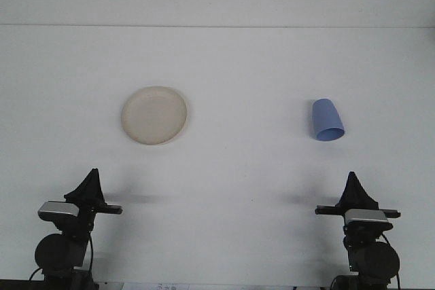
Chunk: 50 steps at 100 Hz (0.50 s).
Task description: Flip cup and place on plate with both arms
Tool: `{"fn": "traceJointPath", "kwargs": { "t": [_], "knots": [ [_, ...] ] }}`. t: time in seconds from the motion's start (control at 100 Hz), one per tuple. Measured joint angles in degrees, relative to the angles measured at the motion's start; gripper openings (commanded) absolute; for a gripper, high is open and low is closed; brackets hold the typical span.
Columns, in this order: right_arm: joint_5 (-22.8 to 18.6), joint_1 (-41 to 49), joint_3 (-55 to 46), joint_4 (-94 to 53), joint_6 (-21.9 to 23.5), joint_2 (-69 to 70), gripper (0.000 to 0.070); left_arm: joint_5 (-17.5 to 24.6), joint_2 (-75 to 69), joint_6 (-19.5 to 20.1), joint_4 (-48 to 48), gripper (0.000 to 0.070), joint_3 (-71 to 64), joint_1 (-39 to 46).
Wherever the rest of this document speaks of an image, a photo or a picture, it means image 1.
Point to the pale round plate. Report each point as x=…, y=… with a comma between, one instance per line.
x=154, y=115

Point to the pale blue cup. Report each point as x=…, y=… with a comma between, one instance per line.
x=326, y=117

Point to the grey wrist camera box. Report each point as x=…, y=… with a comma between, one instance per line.
x=366, y=216
x=57, y=209

